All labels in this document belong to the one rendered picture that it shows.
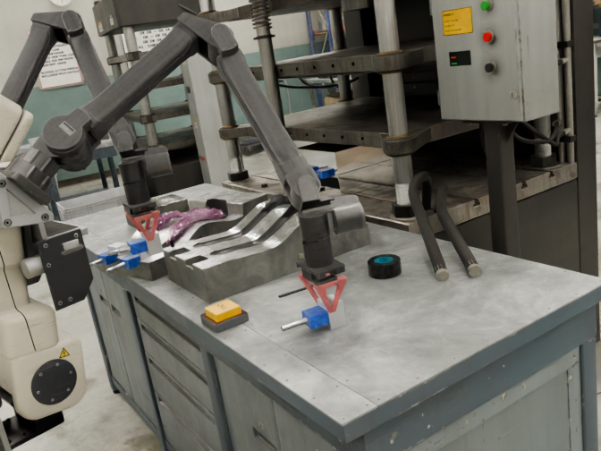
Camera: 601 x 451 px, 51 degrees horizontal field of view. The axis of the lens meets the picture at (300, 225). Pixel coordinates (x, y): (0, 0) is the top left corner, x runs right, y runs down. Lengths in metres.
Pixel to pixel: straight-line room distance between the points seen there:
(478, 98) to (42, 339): 1.29
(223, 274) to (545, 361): 0.74
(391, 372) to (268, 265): 0.57
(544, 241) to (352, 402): 1.54
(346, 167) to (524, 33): 0.88
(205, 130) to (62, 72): 3.20
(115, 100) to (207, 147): 4.65
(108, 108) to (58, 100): 7.42
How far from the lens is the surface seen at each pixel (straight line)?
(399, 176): 1.99
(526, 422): 1.42
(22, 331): 1.50
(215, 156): 6.02
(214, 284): 1.54
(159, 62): 1.40
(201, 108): 5.96
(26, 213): 1.33
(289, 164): 1.27
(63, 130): 1.32
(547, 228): 2.49
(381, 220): 2.06
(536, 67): 1.84
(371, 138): 2.17
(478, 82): 1.88
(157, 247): 1.66
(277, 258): 1.61
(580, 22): 2.55
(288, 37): 9.63
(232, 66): 1.39
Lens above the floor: 1.37
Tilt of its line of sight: 16 degrees down
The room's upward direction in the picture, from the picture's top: 9 degrees counter-clockwise
